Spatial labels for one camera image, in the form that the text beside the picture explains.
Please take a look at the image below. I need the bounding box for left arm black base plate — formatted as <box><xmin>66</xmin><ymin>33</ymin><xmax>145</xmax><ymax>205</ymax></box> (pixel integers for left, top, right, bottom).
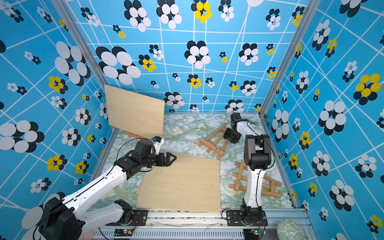
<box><xmin>107</xmin><ymin>210</ymin><xmax>149</xmax><ymax>227</ymax></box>

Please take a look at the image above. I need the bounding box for green patterned round object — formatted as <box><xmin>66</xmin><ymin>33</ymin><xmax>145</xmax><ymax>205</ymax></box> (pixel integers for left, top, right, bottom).
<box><xmin>277</xmin><ymin>219</ymin><xmax>307</xmax><ymax>240</ymax></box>

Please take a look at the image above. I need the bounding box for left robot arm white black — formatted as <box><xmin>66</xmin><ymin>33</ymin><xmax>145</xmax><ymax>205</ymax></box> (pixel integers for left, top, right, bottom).
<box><xmin>34</xmin><ymin>136</ymin><xmax>177</xmax><ymax>240</ymax></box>

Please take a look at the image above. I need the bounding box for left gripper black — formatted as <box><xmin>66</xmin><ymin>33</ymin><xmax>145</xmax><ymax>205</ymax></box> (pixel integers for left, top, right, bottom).
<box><xmin>142</xmin><ymin>151</ymin><xmax>178</xmax><ymax>168</ymax></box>

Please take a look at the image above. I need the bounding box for aluminium front rail frame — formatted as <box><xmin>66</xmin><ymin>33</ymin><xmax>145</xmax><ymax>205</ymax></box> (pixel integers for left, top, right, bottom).
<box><xmin>78</xmin><ymin>209</ymin><xmax>317</xmax><ymax>240</ymax></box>

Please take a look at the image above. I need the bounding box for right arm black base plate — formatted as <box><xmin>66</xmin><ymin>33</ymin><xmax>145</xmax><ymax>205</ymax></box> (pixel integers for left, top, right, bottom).
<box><xmin>225</xmin><ymin>210</ymin><xmax>269</xmax><ymax>228</ymax></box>

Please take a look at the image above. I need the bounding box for wooden easel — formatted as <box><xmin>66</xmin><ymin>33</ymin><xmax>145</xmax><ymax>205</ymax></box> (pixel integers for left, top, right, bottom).
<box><xmin>198</xmin><ymin>124</ymin><xmax>229</xmax><ymax>160</ymax></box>
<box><xmin>228</xmin><ymin>160</ymin><xmax>283</xmax><ymax>199</ymax></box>
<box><xmin>124</xmin><ymin>132</ymin><xmax>141</xmax><ymax>138</ymax></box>

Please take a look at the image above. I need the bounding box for plywood board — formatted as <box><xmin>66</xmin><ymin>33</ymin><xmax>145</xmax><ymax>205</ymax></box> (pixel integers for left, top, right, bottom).
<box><xmin>104</xmin><ymin>85</ymin><xmax>165</xmax><ymax>139</ymax></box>
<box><xmin>136</xmin><ymin>157</ymin><xmax>221</xmax><ymax>213</ymax></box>
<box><xmin>160</xmin><ymin>150</ymin><xmax>212</xmax><ymax>160</ymax></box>

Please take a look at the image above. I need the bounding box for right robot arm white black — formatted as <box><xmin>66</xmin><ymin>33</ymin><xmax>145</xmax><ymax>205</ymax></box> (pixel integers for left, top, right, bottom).
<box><xmin>224</xmin><ymin>113</ymin><xmax>272</xmax><ymax>225</ymax></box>

